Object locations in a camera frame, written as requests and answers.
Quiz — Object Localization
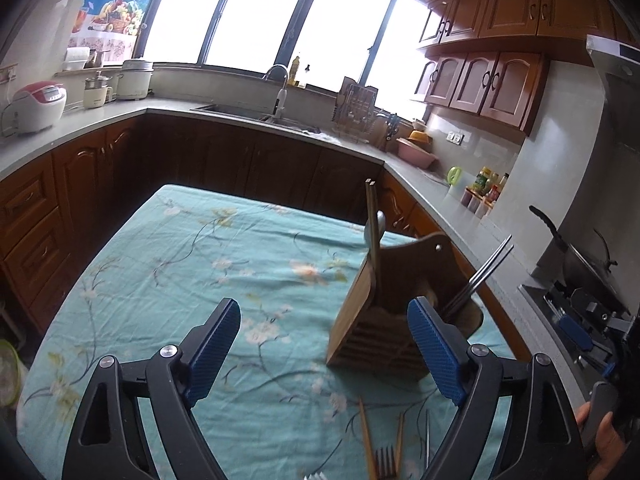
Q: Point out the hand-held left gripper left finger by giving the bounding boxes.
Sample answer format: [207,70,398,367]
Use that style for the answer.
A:
[61,297,242,480]

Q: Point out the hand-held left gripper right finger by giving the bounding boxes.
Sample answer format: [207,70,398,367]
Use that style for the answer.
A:
[406,296,586,480]

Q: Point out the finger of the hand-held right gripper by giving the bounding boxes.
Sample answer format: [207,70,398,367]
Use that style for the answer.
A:
[546,287,633,354]
[575,347,622,379]

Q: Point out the wooden utensil holder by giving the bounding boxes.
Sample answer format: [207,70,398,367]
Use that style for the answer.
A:
[326,233,485,381]

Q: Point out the metal spoon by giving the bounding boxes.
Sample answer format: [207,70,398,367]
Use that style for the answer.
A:
[364,210,387,257]

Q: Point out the person's right hand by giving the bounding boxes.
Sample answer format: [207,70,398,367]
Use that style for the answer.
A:
[574,405,633,480]

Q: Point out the gas stove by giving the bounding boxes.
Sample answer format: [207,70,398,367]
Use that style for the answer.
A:
[519,280,601,402]

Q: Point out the black wok with lid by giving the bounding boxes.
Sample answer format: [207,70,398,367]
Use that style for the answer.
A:
[528,204,632,312]

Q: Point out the teal floral tablecloth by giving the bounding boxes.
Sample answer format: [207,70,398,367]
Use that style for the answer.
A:
[17,183,516,480]

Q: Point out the group of condiment bottles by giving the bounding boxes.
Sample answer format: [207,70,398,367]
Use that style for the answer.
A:
[462,166,510,219]

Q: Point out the pink plastic basin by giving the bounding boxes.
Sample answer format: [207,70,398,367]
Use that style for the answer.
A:
[396,137,440,169]

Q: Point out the wooden base cabinets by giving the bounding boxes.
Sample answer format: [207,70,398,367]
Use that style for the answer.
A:
[0,112,532,362]

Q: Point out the green plastic basin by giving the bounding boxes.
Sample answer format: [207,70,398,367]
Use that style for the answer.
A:
[0,338,27,409]

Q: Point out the scissors holder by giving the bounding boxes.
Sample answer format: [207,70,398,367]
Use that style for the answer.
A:
[382,112,401,151]

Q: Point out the steel kitchen sink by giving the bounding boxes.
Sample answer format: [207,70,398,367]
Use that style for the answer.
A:
[189,102,321,134]

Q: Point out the steel range hood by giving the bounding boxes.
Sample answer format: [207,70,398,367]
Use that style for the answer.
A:
[584,34,640,173]

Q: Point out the chrome sink faucet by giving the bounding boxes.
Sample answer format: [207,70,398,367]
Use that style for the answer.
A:
[262,64,290,119]

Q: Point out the large white rice cooker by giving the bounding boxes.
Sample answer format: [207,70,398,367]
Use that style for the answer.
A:
[115,59,154,102]

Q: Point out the small white electric pot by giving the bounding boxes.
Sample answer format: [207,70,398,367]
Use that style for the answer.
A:
[82,72,114,110]

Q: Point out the white and red rice cooker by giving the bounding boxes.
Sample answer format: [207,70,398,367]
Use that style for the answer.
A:
[11,81,68,135]

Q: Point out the white paper towel roll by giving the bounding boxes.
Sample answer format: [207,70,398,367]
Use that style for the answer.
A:
[63,46,91,72]

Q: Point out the kitchen window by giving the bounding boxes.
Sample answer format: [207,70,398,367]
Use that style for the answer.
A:
[141,0,432,122]

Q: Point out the wooden wall cabinets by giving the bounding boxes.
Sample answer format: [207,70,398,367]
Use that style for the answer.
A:
[412,0,622,134]

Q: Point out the tropical fruit wall poster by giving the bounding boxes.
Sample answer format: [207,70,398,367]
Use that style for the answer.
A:
[67,0,169,52]

